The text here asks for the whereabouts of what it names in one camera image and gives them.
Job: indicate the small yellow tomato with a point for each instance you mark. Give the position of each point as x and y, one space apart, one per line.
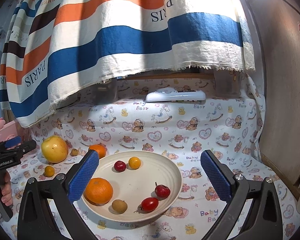
49 171
134 163

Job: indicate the large orange in plate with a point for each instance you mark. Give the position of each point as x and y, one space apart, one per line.
98 191

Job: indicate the striped Paris fabric cloth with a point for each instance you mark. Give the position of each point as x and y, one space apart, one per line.
55 48

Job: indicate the baby bear printed bedsheet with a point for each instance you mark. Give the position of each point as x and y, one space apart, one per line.
180 131

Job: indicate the orange mandarin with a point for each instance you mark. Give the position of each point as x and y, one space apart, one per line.
100 149

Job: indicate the red crabapple with stem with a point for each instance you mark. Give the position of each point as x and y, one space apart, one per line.
162 191

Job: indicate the cream round plate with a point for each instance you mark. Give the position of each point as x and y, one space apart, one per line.
133 186

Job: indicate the small dark red crabapple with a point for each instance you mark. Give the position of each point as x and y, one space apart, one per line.
120 166

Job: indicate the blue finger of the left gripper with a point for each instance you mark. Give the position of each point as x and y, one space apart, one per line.
15 146

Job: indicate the red cherry tomato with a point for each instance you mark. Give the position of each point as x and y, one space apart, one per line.
149 204

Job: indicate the small brown longan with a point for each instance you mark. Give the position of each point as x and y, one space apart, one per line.
74 152

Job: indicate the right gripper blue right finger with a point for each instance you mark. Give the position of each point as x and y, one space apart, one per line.
218 174

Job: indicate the small yellow tomato in plate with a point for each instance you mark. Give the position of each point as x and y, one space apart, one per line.
134 163

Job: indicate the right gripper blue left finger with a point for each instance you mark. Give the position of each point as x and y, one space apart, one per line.
80 174

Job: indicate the large yellow apple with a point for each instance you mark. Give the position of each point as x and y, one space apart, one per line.
54 149

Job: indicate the brown longan in plate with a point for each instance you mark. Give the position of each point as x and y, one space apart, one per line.
119 206

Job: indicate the dark translucent container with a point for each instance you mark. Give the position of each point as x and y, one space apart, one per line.
105 92

